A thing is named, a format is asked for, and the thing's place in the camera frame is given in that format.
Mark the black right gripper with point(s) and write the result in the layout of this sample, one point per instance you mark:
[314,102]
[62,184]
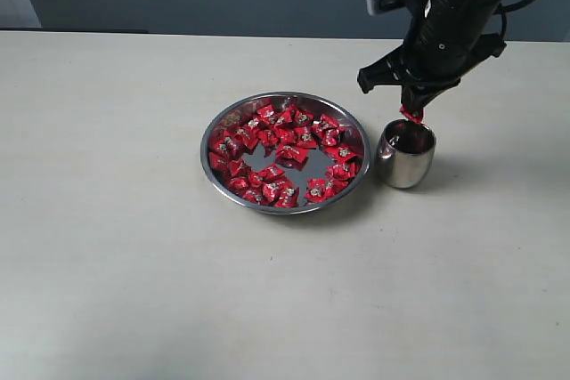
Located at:
[444,42]

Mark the stainless steel cup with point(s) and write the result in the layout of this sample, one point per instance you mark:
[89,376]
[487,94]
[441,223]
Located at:
[405,153]

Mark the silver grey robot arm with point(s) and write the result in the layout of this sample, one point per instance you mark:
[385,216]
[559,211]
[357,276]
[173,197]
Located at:
[445,41]

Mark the round stainless steel plate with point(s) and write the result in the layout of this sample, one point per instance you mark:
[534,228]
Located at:
[239,135]

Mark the red candy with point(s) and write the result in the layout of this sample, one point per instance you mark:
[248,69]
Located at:
[341,153]
[292,153]
[238,185]
[219,163]
[324,123]
[416,116]
[267,114]
[271,190]
[345,171]
[316,191]

